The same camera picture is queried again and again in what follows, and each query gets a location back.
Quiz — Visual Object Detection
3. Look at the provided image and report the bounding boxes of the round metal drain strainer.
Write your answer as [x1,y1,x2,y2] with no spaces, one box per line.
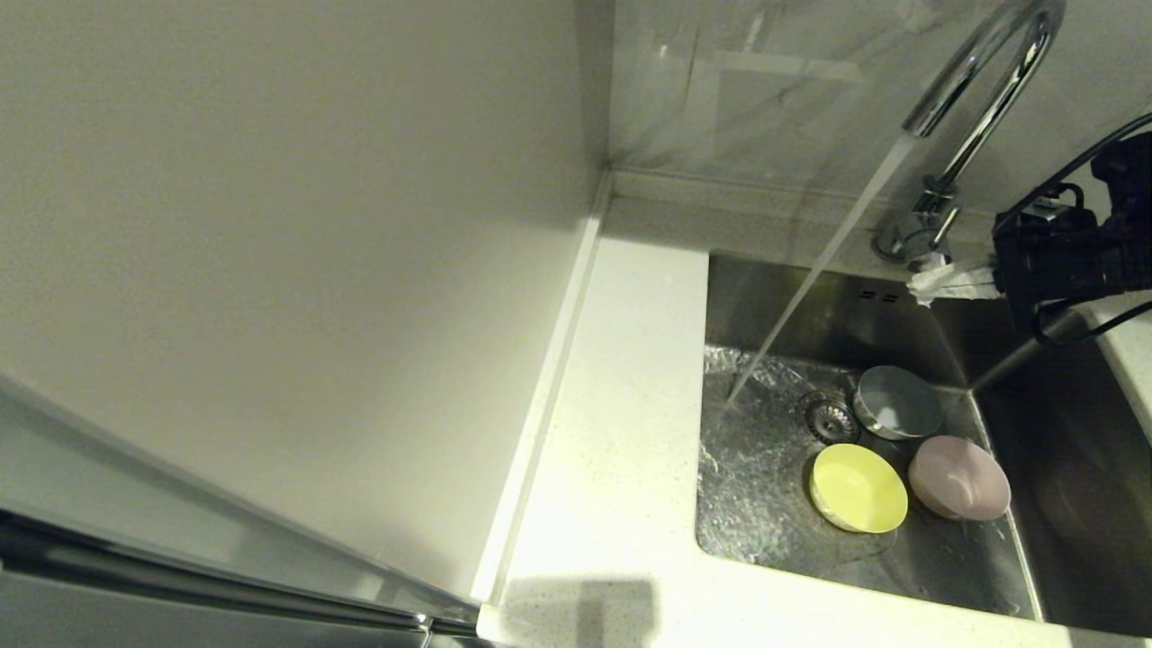
[799,391,863,446]

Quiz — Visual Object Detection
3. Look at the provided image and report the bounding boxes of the chrome gooseneck faucet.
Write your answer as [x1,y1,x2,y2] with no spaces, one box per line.
[873,0,1066,274]

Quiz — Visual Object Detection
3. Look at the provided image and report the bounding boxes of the white countertop trim strip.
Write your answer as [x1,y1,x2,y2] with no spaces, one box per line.
[472,173,613,602]

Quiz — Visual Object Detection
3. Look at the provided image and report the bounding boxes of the stainless steel sink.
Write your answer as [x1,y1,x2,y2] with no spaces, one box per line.
[693,252,1152,637]

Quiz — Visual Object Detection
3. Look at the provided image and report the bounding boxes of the dark bar door handle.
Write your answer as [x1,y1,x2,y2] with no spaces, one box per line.
[0,506,482,638]

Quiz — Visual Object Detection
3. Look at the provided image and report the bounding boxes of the yellow bowl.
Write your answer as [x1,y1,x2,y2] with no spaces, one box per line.
[808,442,909,535]

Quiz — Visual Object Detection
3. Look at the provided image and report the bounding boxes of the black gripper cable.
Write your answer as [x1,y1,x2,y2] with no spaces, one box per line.
[997,112,1152,350]

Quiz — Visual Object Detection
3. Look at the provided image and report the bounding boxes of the small pink bowl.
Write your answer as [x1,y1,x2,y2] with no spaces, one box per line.
[907,435,1012,522]

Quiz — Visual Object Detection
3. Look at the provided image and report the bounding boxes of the small white bowl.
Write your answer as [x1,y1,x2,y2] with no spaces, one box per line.
[852,364,944,442]

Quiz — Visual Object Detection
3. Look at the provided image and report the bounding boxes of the running water stream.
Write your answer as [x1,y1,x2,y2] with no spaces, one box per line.
[723,130,919,410]

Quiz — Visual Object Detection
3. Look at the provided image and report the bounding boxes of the tall white cabinet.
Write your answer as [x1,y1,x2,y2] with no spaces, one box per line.
[0,0,602,648]

